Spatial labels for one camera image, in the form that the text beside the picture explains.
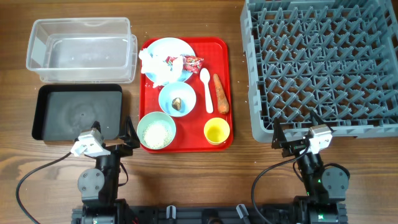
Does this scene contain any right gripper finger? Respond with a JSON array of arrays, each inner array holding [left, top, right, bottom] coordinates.
[[272, 118, 287, 149], [310, 110, 325, 126]]

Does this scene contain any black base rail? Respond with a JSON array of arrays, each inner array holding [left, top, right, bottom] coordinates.
[[71, 203, 348, 224]]

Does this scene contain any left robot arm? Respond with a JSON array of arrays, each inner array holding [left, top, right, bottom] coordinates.
[[71, 117, 140, 224]]

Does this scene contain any black waste tray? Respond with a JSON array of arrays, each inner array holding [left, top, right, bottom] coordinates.
[[32, 84, 123, 141]]

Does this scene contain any light green bowl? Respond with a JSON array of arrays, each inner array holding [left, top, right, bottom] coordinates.
[[137, 111, 177, 149]]

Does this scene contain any white rice pile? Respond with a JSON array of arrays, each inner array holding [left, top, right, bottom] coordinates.
[[143, 120, 172, 149]]

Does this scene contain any clear plastic waste bin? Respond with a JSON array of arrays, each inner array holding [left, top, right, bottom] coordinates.
[[25, 17, 137, 83]]

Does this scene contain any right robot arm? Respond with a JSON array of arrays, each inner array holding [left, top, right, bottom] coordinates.
[[262, 111, 350, 224]]

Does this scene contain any red serving tray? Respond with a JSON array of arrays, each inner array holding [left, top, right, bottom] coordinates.
[[139, 37, 233, 154]]

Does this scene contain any orange carrot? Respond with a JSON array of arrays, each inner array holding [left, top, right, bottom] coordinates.
[[213, 73, 229, 114]]

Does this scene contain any light blue plate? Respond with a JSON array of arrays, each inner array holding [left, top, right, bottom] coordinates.
[[143, 37, 195, 82]]

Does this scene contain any grey dishwasher rack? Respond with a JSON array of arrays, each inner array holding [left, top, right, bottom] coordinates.
[[240, 0, 397, 142]]

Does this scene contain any white tissue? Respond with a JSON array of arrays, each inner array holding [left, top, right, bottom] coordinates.
[[138, 49, 184, 88]]

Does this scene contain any light blue bowl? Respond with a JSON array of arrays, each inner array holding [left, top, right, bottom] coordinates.
[[158, 82, 197, 117]]

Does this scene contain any brown food scrap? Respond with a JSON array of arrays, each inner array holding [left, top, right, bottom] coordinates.
[[172, 98, 182, 111]]

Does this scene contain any red snack wrapper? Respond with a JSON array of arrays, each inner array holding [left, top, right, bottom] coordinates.
[[165, 55, 204, 74]]

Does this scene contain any white plastic spoon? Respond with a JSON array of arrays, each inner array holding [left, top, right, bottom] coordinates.
[[200, 68, 214, 113]]

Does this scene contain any yellow cup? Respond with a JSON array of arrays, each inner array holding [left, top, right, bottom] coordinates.
[[204, 118, 231, 145]]

